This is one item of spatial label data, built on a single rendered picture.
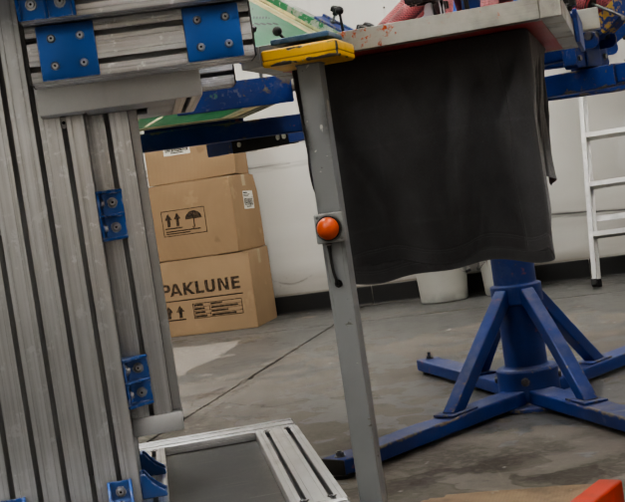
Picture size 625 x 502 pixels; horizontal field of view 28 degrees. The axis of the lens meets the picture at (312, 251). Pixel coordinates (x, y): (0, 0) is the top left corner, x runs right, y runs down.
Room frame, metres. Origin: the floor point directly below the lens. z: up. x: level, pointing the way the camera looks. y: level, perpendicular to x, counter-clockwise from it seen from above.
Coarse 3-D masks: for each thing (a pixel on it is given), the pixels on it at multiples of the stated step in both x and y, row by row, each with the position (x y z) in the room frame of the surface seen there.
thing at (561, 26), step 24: (528, 0) 2.18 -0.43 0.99; (552, 0) 2.17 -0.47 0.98; (384, 24) 2.24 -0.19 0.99; (408, 24) 2.23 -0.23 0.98; (432, 24) 2.22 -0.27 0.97; (456, 24) 2.21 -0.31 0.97; (480, 24) 2.20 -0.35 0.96; (504, 24) 2.19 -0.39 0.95; (552, 24) 2.30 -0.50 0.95; (264, 48) 2.30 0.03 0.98; (360, 48) 2.25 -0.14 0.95; (264, 72) 2.41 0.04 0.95
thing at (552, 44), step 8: (520, 24) 2.22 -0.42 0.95; (528, 24) 2.24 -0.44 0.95; (536, 24) 2.26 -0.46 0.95; (544, 24) 2.29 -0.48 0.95; (480, 32) 2.26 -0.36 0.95; (488, 32) 2.28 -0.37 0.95; (496, 32) 2.30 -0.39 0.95; (536, 32) 2.41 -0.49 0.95; (544, 32) 2.43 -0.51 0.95; (432, 40) 2.27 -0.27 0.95; (440, 40) 2.29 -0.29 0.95; (448, 40) 2.31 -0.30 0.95; (544, 40) 2.61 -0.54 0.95; (552, 40) 2.64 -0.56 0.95; (552, 48) 2.84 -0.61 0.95; (560, 48) 2.88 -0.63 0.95
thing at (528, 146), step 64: (384, 64) 2.33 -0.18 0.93; (448, 64) 2.31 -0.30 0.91; (512, 64) 2.28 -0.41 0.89; (384, 128) 2.34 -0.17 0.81; (448, 128) 2.32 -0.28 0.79; (512, 128) 2.29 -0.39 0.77; (384, 192) 2.36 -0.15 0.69; (448, 192) 2.33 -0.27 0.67; (512, 192) 2.30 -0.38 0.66; (384, 256) 2.37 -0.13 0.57; (448, 256) 2.33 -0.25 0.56; (512, 256) 2.31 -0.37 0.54
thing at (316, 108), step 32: (288, 64) 2.05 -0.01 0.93; (320, 64) 2.09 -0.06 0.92; (320, 96) 2.08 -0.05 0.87; (320, 128) 2.08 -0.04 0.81; (320, 160) 2.08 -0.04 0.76; (320, 192) 2.09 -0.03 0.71; (352, 288) 2.08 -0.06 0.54; (352, 320) 2.08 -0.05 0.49; (352, 352) 2.08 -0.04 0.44; (352, 384) 2.08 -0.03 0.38; (352, 416) 2.09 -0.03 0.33; (352, 448) 2.09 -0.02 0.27; (384, 480) 2.11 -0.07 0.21
